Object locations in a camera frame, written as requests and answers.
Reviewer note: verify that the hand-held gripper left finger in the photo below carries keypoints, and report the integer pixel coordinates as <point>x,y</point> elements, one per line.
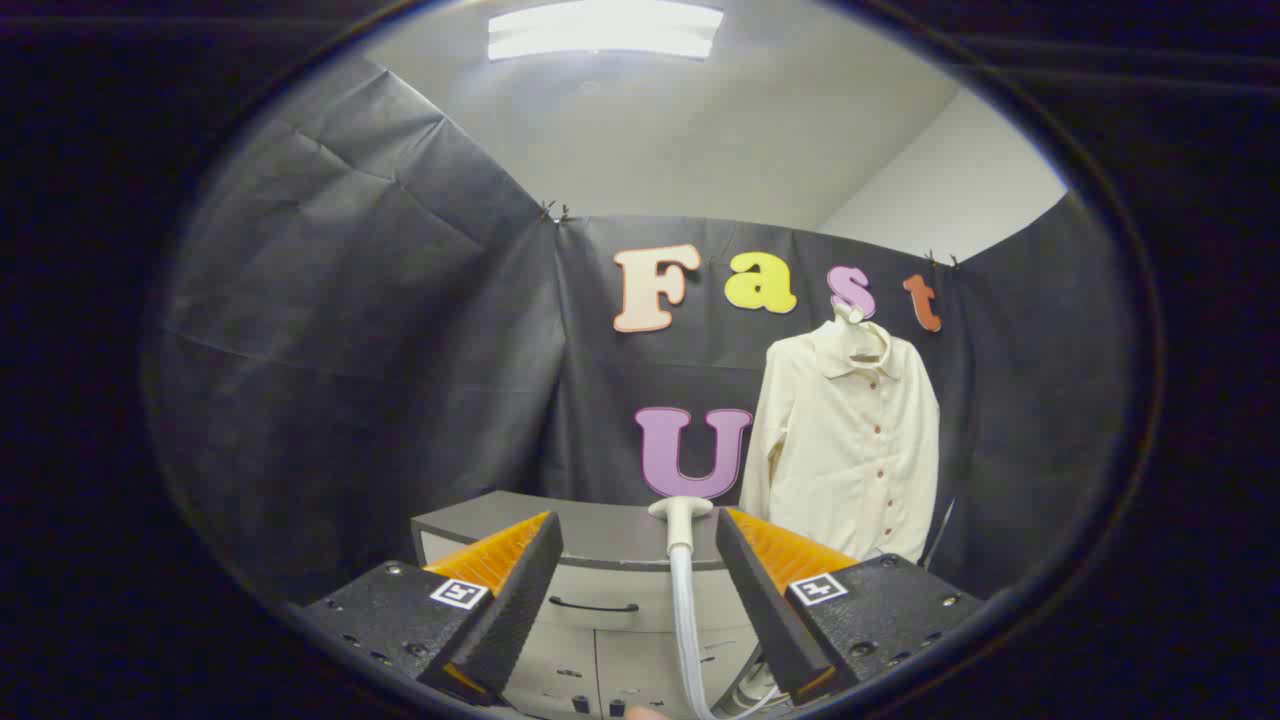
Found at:
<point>520,600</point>

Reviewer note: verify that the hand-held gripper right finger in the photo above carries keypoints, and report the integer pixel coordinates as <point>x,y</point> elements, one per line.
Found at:
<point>760,610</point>

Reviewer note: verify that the white garment steamer head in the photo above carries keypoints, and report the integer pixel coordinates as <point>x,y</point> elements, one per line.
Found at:
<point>680,520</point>

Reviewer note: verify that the cream button shirt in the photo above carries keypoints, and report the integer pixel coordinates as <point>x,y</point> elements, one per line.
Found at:
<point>840,450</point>

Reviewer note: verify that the white clothes hanger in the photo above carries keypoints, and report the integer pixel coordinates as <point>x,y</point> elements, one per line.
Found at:
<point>848,312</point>

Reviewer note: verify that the grey top white cabinet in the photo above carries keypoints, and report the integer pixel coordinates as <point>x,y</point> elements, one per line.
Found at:
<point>600,530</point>

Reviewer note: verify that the thin metal pole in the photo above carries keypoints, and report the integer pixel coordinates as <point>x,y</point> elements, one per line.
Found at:
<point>940,530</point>

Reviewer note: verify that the black backdrop cloth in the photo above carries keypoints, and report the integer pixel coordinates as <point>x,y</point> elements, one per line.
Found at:
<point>350,350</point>

